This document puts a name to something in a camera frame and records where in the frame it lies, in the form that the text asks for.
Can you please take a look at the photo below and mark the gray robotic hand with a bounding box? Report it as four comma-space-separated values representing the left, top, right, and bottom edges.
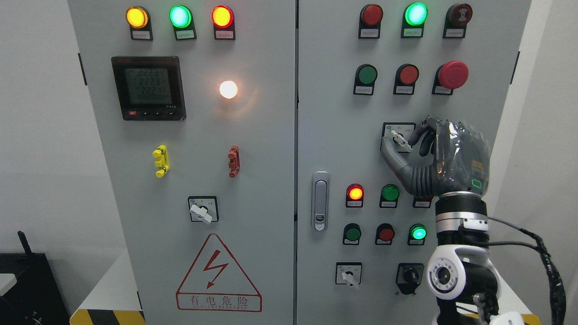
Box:
380, 115, 490, 198

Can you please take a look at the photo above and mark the gray rotary switch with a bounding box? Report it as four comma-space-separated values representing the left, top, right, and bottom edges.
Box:
382, 122, 415, 153
335, 262, 363, 290

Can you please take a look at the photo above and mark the green indicator middle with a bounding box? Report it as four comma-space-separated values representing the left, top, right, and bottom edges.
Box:
379, 184, 400, 208

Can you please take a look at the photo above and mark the red emergency stop button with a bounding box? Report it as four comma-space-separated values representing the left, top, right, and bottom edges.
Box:
431, 60, 469, 95

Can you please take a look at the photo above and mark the lit green push button lower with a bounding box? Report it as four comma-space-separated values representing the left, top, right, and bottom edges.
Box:
407, 223, 428, 246

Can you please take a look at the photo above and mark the red push button upper row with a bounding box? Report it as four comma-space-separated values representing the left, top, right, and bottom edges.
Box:
393, 64, 420, 95

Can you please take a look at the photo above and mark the lit red indicator middle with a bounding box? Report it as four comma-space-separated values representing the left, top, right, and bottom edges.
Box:
345, 183, 364, 208

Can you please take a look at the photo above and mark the red push button lower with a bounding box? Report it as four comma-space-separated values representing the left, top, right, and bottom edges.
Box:
374, 223, 396, 246

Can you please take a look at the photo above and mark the green push button upper row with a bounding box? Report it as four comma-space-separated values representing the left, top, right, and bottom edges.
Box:
353, 64, 378, 95

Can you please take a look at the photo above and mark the dark red buzzer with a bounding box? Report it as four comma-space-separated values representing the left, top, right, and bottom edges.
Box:
443, 3, 473, 39

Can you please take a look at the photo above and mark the green lit indicator top right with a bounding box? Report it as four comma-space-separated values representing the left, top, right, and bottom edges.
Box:
401, 2, 428, 38

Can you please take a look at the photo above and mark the red indicator light top right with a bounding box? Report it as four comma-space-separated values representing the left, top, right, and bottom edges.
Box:
359, 4, 384, 39

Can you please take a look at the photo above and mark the gray electrical control cabinet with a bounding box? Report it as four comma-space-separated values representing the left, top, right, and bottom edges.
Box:
68, 0, 531, 325

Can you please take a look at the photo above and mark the red toggle clip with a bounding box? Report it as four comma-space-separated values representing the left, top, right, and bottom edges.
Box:
228, 145, 240, 178

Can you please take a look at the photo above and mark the white glowing indicator light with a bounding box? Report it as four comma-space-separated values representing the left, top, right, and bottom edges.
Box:
219, 80, 239, 99

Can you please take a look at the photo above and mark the red electric hazard warning sticker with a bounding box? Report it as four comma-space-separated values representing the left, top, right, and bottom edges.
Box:
176, 233, 262, 312

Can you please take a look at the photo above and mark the red-orange indicator light top left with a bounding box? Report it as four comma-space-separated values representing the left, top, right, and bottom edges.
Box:
211, 5, 236, 40

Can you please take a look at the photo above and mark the yellow toggle clip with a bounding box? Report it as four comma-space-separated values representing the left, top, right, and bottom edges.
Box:
152, 144, 170, 178

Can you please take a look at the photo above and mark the green indicator light top left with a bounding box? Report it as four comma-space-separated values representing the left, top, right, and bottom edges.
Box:
169, 5, 197, 41

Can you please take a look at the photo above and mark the black digital power meter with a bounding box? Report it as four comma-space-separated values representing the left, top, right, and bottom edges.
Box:
111, 56, 186, 121

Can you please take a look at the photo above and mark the yellow indicator light top left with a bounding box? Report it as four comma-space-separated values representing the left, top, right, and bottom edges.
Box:
125, 6, 153, 41

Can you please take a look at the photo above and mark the black box with antenna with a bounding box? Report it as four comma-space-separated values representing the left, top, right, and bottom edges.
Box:
0, 231, 70, 325

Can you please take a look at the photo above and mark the black rotary switch bottom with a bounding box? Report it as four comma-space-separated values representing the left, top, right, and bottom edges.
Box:
396, 263, 424, 295

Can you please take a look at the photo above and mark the silver door handle lock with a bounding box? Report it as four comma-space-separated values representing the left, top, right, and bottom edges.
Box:
311, 171, 330, 231

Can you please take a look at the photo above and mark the gray rotary switch bottom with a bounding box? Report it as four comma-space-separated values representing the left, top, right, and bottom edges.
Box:
335, 262, 363, 290

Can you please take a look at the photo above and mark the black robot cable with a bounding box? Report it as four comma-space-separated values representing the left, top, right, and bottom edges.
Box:
487, 216, 567, 325

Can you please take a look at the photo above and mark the gray rotary switch left door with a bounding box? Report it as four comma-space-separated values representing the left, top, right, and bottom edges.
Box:
188, 195, 219, 224

